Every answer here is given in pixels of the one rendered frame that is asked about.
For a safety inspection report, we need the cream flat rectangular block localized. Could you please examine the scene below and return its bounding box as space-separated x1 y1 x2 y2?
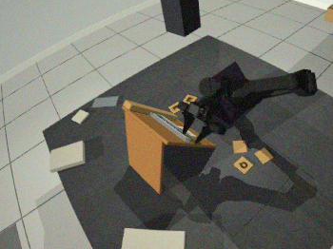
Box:
49 141 85 173

